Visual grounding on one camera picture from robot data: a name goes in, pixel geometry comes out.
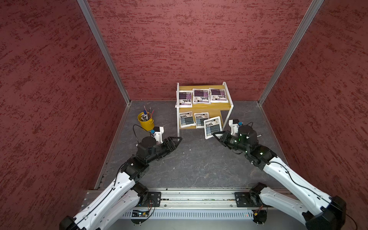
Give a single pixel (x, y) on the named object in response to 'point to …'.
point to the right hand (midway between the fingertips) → (212, 137)
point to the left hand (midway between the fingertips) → (180, 143)
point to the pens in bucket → (146, 116)
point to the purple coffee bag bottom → (218, 95)
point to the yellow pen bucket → (147, 122)
